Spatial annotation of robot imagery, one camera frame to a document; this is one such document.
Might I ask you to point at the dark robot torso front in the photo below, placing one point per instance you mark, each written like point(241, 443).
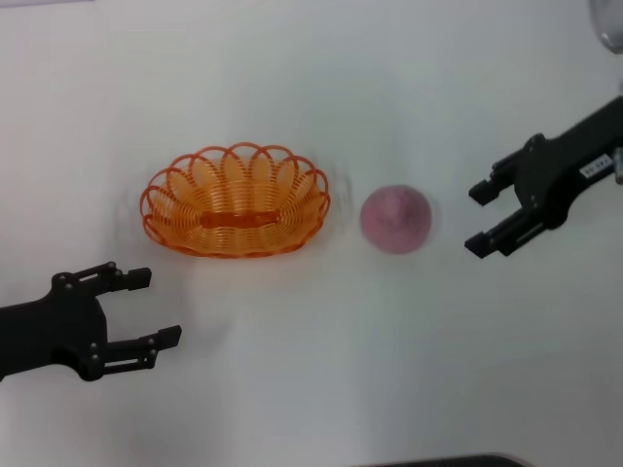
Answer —
point(462, 462)

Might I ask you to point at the orange woven plastic basket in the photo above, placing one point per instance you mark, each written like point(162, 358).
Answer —
point(238, 219)

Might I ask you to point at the pink round peach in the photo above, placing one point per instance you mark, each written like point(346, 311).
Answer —
point(394, 219)

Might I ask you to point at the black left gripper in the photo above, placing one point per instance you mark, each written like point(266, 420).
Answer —
point(48, 326)

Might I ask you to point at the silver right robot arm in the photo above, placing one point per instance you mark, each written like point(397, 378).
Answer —
point(611, 24)

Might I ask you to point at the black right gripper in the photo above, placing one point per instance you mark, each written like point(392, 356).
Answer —
point(560, 175)

